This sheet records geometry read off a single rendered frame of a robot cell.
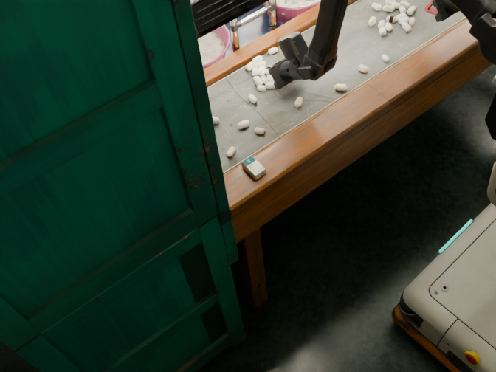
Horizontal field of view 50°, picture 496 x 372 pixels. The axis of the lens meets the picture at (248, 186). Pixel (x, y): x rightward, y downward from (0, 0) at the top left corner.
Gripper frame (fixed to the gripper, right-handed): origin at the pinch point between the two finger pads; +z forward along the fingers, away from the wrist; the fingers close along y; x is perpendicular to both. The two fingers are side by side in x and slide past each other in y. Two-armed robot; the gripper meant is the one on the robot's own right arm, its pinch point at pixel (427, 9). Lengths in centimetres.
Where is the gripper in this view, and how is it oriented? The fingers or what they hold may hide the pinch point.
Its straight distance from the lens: 176.8
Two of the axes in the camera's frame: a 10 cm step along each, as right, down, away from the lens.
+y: -8.0, 5.2, -3.1
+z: -4.2, -1.1, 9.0
